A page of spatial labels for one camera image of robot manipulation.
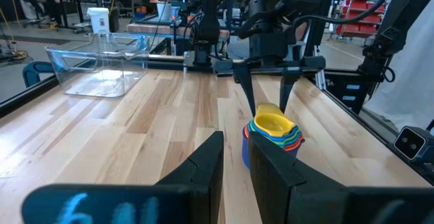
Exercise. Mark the stack of coloured measuring cups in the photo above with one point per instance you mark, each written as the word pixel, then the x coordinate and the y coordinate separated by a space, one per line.
pixel 245 152

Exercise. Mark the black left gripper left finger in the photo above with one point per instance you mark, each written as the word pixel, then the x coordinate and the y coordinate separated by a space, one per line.
pixel 135 203

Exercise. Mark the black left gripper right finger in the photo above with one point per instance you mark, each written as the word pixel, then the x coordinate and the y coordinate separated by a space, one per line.
pixel 322 203

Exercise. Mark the black table-level camera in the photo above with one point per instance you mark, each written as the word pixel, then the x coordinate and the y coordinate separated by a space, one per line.
pixel 410 142

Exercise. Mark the red measuring cup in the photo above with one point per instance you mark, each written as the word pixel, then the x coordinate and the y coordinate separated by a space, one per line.
pixel 245 131

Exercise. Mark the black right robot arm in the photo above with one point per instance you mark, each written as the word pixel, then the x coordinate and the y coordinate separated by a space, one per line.
pixel 281 0

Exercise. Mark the white plastic bucket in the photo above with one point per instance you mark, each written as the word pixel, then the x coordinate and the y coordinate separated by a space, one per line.
pixel 98 20

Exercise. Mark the clear plastic basket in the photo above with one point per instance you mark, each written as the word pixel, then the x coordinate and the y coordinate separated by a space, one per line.
pixel 101 68

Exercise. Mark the black box with blue labels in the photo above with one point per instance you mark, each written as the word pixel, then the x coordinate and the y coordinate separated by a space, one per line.
pixel 349 91

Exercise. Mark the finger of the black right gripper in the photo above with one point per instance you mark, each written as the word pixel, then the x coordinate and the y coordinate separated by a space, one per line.
pixel 288 88
pixel 247 88

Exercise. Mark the black camera stand frame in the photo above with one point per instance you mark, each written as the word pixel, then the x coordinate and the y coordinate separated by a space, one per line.
pixel 390 37

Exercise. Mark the yellow measuring cup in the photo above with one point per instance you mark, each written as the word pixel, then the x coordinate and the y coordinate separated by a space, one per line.
pixel 271 122

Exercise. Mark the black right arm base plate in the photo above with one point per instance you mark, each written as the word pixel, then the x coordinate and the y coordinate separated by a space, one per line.
pixel 203 62

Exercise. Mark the red storage bin shelf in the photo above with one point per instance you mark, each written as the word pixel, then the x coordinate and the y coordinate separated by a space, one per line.
pixel 363 13

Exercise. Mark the white cloth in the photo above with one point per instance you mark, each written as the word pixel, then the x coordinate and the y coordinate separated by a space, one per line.
pixel 407 81

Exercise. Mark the green measuring cup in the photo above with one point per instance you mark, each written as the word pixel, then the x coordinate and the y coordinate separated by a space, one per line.
pixel 285 142

